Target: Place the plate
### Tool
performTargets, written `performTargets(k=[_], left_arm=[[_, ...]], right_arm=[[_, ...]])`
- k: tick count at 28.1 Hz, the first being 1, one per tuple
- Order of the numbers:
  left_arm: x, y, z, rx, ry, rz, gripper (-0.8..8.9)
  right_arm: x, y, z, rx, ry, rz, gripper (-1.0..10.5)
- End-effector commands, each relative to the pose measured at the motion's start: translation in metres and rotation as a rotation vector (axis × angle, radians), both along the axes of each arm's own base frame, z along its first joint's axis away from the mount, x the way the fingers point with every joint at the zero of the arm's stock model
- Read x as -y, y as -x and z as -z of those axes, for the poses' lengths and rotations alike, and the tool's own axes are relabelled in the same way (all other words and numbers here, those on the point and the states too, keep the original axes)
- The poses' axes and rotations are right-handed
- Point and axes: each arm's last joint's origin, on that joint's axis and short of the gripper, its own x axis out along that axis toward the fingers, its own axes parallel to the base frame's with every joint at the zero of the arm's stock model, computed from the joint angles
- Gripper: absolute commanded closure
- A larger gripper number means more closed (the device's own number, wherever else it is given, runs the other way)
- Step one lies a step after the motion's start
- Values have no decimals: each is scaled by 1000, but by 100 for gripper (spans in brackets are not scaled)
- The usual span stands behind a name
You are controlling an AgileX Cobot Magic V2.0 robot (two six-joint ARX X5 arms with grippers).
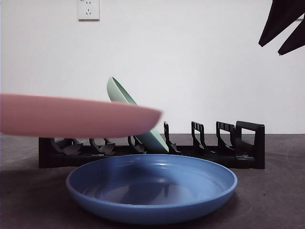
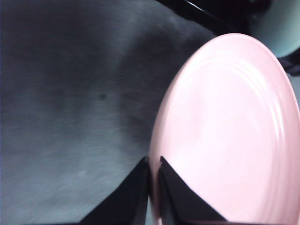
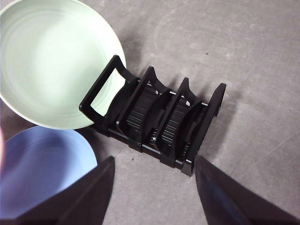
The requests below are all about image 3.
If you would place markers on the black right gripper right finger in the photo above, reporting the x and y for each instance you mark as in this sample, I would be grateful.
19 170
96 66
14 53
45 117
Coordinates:
229 201

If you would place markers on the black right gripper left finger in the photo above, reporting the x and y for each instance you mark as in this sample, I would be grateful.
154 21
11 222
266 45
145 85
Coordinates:
86 199

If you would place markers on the blue round plate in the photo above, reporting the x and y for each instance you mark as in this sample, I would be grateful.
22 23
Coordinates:
42 164

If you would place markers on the pink round plate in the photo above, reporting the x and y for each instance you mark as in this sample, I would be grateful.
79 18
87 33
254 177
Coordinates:
1 145

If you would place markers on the green round plate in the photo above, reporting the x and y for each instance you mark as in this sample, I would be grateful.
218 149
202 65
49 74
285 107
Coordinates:
51 61

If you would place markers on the black plastic dish rack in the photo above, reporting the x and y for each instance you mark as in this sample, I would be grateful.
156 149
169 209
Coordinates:
145 117

